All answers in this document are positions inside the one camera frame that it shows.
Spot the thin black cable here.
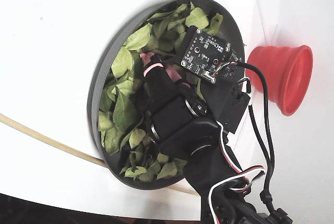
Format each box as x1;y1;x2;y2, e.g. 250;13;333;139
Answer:
238;77;275;172

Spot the gray round bowl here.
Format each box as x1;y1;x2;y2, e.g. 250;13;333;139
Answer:
87;0;246;191

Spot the thick black camera cable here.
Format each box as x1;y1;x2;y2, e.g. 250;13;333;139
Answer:
234;61;293;224

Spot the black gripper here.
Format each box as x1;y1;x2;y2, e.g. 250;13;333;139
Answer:
139;51;252;142

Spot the beige flexible tube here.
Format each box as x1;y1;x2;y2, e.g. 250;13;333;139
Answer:
0;113;201;196

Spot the black camera circuit board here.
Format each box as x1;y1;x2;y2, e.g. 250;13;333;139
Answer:
180;25;232;84

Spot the red white black servo wire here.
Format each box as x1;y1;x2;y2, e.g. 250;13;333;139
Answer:
208;127;267;224

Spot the red silicone cup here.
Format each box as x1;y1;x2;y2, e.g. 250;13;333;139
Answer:
246;44;313;116

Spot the pile of green leaves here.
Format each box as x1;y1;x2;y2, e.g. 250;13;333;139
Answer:
98;1;224;182

